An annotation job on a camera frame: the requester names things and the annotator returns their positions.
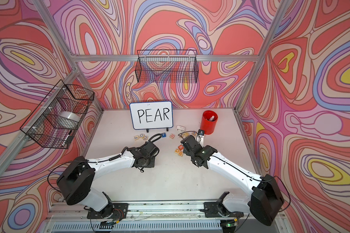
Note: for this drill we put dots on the black wire basket back wall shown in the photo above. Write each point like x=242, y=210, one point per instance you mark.
x=167, y=66

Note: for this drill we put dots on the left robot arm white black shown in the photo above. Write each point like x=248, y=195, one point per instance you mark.
x=75, y=182

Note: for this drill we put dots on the white whiteboard eraser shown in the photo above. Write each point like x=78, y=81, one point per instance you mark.
x=180, y=128

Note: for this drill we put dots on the black wire basket wall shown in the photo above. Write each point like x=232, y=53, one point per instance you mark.
x=167, y=66
x=45, y=127

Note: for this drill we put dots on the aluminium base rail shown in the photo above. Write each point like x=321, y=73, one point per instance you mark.
x=188, y=216

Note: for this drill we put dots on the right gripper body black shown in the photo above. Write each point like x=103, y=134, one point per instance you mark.
x=187, y=154

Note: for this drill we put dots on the white tape roll in basket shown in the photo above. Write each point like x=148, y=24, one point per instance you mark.
x=70, y=116

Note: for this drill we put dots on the black wire basket left wall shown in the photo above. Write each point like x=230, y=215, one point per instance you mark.
x=45, y=127

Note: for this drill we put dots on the whiteboard with PEAR text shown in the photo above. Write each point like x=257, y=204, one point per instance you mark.
x=152, y=115

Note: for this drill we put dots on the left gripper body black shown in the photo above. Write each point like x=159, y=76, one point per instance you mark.
x=150, y=162

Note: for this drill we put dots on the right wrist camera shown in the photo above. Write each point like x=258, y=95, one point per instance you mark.
x=201, y=132

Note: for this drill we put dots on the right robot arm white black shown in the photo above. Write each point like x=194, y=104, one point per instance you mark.
x=262, y=198

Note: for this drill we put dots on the red plastic cup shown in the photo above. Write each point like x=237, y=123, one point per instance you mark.
x=208, y=126

